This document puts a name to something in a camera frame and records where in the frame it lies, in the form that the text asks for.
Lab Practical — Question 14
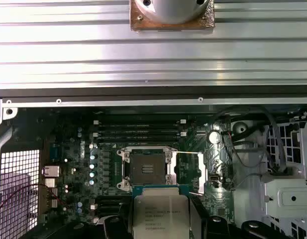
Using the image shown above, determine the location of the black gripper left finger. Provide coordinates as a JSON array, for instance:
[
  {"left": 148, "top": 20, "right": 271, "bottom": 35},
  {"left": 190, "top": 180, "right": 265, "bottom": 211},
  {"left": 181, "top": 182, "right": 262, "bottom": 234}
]
[{"left": 52, "top": 199, "right": 134, "bottom": 239}]

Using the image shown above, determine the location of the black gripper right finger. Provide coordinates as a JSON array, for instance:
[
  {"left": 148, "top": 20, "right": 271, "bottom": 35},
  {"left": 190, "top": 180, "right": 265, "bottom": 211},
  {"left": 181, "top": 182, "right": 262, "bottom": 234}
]
[{"left": 190, "top": 197, "right": 285, "bottom": 239}]

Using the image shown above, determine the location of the silver CPU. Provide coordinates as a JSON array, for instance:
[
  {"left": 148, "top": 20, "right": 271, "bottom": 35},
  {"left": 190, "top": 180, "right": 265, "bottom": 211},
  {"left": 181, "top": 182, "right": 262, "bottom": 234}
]
[{"left": 128, "top": 185, "right": 194, "bottom": 239}]

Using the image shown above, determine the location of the RAM slot with black clips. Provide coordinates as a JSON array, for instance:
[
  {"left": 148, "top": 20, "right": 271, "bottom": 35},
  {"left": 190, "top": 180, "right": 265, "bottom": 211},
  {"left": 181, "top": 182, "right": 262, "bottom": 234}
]
[
  {"left": 97, "top": 136, "right": 181, "bottom": 143},
  {"left": 97, "top": 124, "right": 181, "bottom": 130},
  {"left": 96, "top": 209, "right": 121, "bottom": 215},
  {"left": 96, "top": 195, "right": 131, "bottom": 203}
]

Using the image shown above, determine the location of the RAM slot with white clips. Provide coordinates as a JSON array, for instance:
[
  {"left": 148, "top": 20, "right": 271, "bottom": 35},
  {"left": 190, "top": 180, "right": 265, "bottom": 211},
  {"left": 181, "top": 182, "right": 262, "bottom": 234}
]
[
  {"left": 93, "top": 131, "right": 187, "bottom": 137},
  {"left": 90, "top": 203, "right": 124, "bottom": 209},
  {"left": 93, "top": 119, "right": 187, "bottom": 125}
]

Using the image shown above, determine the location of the CPU socket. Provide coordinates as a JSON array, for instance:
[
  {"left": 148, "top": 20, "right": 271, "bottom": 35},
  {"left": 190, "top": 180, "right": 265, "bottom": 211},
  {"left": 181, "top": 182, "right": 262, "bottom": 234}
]
[{"left": 117, "top": 145, "right": 180, "bottom": 194}]

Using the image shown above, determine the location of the round coin cell battery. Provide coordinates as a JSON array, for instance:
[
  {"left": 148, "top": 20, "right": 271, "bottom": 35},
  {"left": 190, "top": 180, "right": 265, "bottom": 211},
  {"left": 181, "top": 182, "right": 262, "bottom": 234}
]
[{"left": 207, "top": 130, "right": 221, "bottom": 144}]

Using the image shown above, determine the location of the green motherboard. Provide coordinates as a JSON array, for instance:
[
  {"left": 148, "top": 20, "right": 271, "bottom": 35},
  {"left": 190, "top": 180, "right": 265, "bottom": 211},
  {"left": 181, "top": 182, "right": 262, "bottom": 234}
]
[{"left": 40, "top": 107, "right": 237, "bottom": 226}]

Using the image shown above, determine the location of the grey metal drive cage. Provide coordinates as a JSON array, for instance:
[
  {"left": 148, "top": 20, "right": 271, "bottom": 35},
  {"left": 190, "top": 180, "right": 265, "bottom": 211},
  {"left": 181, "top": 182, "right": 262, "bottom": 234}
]
[{"left": 264, "top": 117, "right": 307, "bottom": 239}]

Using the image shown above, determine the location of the black PC case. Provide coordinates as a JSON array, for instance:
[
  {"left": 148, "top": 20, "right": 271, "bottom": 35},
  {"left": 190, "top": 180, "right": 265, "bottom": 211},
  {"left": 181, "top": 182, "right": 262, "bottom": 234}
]
[{"left": 0, "top": 86, "right": 307, "bottom": 239}]

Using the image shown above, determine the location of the thick black cable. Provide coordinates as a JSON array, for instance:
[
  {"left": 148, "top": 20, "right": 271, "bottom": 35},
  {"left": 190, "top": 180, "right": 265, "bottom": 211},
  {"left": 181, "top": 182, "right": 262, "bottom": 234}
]
[{"left": 230, "top": 124, "right": 268, "bottom": 150}]

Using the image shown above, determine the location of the grey braided cable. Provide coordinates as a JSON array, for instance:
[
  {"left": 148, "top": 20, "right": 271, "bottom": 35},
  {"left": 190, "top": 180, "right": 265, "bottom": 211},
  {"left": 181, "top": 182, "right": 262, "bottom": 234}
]
[{"left": 261, "top": 106, "right": 289, "bottom": 175}]

